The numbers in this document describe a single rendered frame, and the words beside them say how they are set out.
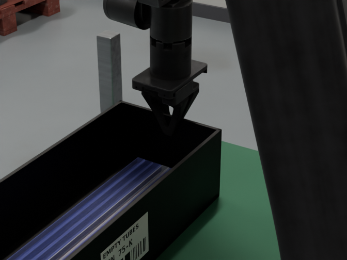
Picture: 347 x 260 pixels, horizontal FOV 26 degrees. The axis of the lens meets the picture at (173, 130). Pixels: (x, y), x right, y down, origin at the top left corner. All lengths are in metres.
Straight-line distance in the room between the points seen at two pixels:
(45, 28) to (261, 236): 3.46
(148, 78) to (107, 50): 0.24
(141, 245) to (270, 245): 0.18
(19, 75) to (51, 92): 0.27
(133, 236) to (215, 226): 0.17
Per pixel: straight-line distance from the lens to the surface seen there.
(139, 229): 0.91
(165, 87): 1.00
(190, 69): 1.03
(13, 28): 4.35
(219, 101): 3.48
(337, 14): 0.36
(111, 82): 1.28
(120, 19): 1.04
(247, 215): 1.06
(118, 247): 0.88
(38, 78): 3.76
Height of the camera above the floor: 1.56
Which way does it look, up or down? 29 degrees down
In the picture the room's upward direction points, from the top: straight up
